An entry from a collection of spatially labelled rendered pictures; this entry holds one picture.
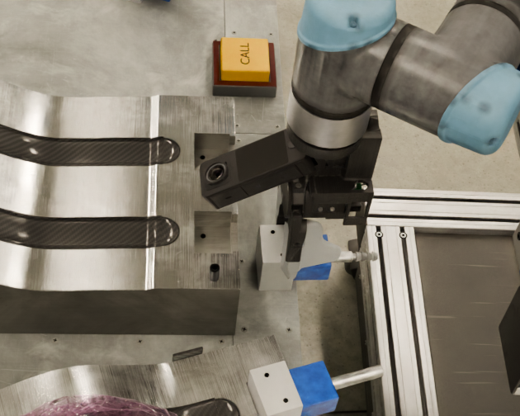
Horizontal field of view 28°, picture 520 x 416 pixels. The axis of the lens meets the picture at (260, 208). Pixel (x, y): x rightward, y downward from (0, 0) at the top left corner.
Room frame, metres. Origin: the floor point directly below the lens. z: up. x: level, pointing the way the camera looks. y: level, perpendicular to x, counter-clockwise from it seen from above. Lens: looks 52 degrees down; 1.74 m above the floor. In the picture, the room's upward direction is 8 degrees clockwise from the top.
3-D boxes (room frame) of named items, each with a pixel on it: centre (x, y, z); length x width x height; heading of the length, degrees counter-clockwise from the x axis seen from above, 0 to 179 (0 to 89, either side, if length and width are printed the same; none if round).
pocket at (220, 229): (0.63, 0.04, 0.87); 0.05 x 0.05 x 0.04; 8
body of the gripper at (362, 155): (0.65, -0.06, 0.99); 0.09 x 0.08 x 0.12; 100
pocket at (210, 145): (0.73, 0.06, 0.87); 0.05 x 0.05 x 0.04; 8
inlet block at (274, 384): (0.48, -0.08, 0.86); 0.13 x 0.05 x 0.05; 115
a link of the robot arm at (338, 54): (0.65, -0.05, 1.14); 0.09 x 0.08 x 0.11; 67
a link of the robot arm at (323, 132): (0.66, -0.05, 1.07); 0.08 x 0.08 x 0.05
